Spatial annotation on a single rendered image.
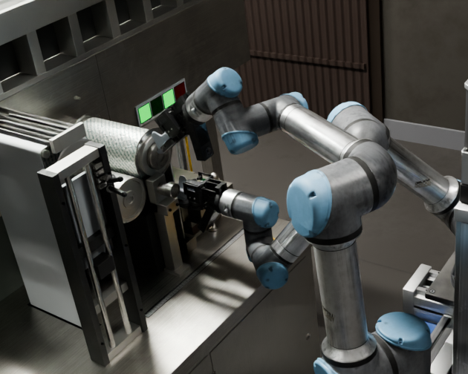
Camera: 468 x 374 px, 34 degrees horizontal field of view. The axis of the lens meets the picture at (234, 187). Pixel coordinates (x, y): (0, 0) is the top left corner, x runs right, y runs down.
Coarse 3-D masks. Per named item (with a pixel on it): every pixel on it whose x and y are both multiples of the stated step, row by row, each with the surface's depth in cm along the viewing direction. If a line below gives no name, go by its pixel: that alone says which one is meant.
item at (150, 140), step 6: (150, 138) 202; (144, 144) 201; (150, 144) 202; (144, 150) 201; (144, 156) 201; (144, 162) 202; (168, 162) 210; (144, 168) 203; (150, 168) 204; (162, 168) 208; (150, 174) 205
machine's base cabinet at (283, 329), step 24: (312, 264) 237; (288, 288) 227; (312, 288) 240; (264, 312) 218; (288, 312) 230; (312, 312) 244; (240, 336) 210; (264, 336) 221; (288, 336) 233; (312, 336) 247; (216, 360) 203; (240, 360) 213; (264, 360) 224; (288, 360) 237; (312, 360) 250
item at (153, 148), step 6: (150, 150) 202; (156, 150) 203; (150, 156) 202; (156, 156) 204; (162, 156) 205; (168, 156) 207; (150, 162) 202; (156, 162) 204; (162, 162) 206; (156, 168) 205
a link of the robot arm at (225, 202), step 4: (224, 192) 204; (228, 192) 204; (232, 192) 203; (236, 192) 203; (224, 196) 203; (228, 196) 203; (232, 196) 202; (220, 200) 204; (224, 200) 203; (228, 200) 202; (232, 200) 202; (220, 204) 204; (224, 204) 203; (228, 204) 202; (220, 208) 204; (224, 208) 203; (228, 208) 202; (224, 212) 203; (228, 212) 203; (228, 216) 205; (232, 216) 203
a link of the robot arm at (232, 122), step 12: (216, 108) 176; (228, 108) 175; (240, 108) 176; (252, 108) 178; (216, 120) 177; (228, 120) 175; (240, 120) 175; (252, 120) 176; (264, 120) 177; (228, 132) 175; (240, 132) 174; (252, 132) 175; (264, 132) 179; (228, 144) 176; (240, 144) 174; (252, 144) 176
